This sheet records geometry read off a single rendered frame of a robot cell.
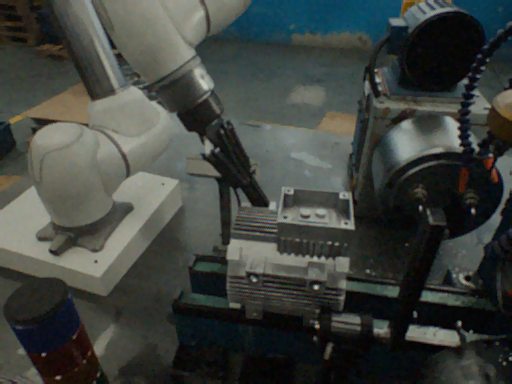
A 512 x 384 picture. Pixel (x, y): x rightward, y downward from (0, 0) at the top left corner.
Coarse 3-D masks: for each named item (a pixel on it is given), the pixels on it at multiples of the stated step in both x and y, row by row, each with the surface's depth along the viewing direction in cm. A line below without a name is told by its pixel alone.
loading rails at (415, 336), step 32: (192, 256) 84; (192, 288) 86; (224, 288) 84; (352, 288) 78; (384, 288) 78; (448, 288) 77; (192, 320) 75; (224, 320) 74; (256, 320) 72; (288, 320) 70; (384, 320) 72; (416, 320) 79; (448, 320) 77; (480, 320) 76; (256, 352) 78; (288, 352) 76; (320, 352) 74; (384, 352) 71; (416, 352) 69
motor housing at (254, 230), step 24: (240, 216) 67; (264, 216) 67; (240, 240) 65; (264, 240) 64; (240, 264) 64; (288, 264) 63; (240, 288) 64; (264, 288) 63; (288, 288) 63; (336, 288) 62; (288, 312) 67
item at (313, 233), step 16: (288, 192) 67; (304, 192) 68; (320, 192) 67; (336, 192) 67; (288, 208) 68; (304, 208) 68; (320, 208) 68; (336, 208) 68; (288, 224) 60; (304, 224) 59; (320, 224) 59; (336, 224) 64; (352, 224) 59; (288, 240) 62; (304, 240) 61; (320, 240) 61; (336, 240) 60; (304, 256) 63; (320, 256) 62; (336, 256) 62
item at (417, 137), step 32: (416, 128) 86; (448, 128) 83; (384, 160) 87; (416, 160) 78; (448, 160) 77; (384, 192) 84; (416, 192) 79; (448, 192) 81; (480, 192) 79; (416, 224) 86; (448, 224) 84; (480, 224) 84
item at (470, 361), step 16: (464, 336) 52; (496, 336) 43; (448, 352) 45; (464, 352) 43; (480, 352) 42; (496, 352) 41; (432, 368) 45; (448, 368) 44; (464, 368) 42; (480, 368) 41; (496, 368) 40
